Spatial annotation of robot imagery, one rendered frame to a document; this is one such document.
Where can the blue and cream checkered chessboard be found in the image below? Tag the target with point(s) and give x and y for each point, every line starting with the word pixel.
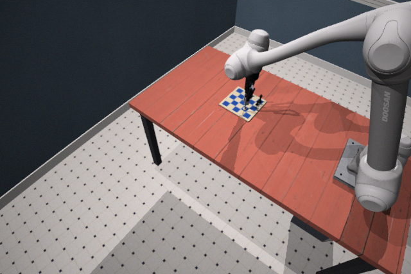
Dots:
pixel 234 103

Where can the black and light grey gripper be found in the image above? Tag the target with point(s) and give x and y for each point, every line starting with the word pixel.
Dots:
pixel 249 82

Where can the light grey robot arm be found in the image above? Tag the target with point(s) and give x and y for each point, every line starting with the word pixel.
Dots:
pixel 386 33

